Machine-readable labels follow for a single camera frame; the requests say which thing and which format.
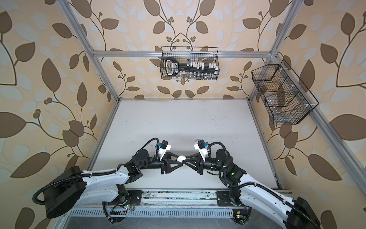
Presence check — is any black wire basket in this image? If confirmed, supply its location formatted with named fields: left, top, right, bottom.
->
left=251, top=60, right=319, bottom=125
left=160, top=45, right=220, bottom=81

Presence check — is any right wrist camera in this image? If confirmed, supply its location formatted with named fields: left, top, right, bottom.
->
left=193, top=139, right=209, bottom=161

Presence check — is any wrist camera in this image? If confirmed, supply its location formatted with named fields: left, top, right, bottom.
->
left=157, top=140, right=171, bottom=161
left=193, top=139, right=209, bottom=161

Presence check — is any black tool with white bits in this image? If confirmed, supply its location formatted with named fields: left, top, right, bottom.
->
left=163, top=57, right=220, bottom=76

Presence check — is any white round charging case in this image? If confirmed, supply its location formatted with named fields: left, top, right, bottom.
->
left=176, top=156, right=187, bottom=163

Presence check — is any black wire basket centre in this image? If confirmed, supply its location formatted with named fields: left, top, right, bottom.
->
left=160, top=45, right=220, bottom=81

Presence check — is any black wire basket right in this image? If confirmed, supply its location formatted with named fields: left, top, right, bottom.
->
left=251, top=60, right=319, bottom=125

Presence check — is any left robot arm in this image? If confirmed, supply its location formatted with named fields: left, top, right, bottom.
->
left=32, top=138, right=183, bottom=221

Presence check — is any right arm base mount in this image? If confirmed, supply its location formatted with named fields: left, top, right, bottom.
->
left=216, top=190, right=251, bottom=209

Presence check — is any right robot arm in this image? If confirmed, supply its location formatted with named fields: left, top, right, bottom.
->
left=183, top=140, right=321, bottom=229

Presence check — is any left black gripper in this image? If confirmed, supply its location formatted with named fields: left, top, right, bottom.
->
left=139, top=151, right=183, bottom=176

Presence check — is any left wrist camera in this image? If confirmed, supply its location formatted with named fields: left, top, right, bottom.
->
left=157, top=140, right=171, bottom=161

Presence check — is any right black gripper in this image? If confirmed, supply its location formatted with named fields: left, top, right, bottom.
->
left=184, top=153, right=226, bottom=175

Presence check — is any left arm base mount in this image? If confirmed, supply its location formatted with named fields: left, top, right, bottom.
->
left=106, top=190, right=143, bottom=206

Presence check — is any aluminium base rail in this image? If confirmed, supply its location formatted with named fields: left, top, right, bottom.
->
left=60, top=188, right=298, bottom=208

